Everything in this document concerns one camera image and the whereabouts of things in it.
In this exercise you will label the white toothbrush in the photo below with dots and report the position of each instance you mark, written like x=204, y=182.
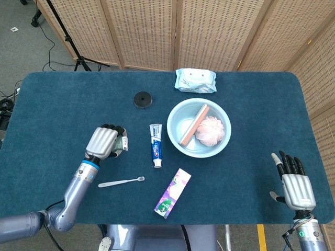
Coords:
x=117, y=182

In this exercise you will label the green tissue pack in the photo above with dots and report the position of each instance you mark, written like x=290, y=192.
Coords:
x=123, y=143

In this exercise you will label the pink bath loofah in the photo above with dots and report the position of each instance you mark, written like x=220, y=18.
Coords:
x=210, y=130

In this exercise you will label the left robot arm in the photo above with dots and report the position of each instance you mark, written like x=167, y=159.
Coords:
x=76, y=191

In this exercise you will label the black round disc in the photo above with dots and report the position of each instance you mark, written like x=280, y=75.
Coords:
x=143, y=100

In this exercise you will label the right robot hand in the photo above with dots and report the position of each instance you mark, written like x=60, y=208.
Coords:
x=298, y=191

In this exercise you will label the light blue plastic basin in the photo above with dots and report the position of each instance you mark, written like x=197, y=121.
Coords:
x=201, y=151

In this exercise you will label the blue white toothpaste tube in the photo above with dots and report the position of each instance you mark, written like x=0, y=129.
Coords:
x=156, y=146

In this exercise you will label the black tripod stand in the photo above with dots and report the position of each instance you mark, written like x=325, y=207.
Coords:
x=70, y=41

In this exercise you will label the pale blue wet wipes pack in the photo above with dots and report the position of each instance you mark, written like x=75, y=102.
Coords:
x=195, y=81

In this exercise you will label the yellow floor tape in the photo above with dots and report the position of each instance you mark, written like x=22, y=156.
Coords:
x=262, y=238

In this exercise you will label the grey robot torso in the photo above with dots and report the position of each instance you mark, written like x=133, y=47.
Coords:
x=157, y=238

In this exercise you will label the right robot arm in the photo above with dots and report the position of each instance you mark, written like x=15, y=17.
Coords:
x=308, y=235

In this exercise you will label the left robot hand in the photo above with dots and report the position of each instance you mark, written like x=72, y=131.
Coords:
x=102, y=141

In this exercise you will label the beige plastic case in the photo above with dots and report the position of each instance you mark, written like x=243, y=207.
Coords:
x=195, y=124

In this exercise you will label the purple toothpaste carton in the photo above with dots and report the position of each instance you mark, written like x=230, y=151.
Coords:
x=172, y=193

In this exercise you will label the woven folding screen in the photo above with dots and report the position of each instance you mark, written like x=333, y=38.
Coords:
x=209, y=31

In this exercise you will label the blue table cloth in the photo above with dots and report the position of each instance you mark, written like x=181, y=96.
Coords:
x=65, y=104

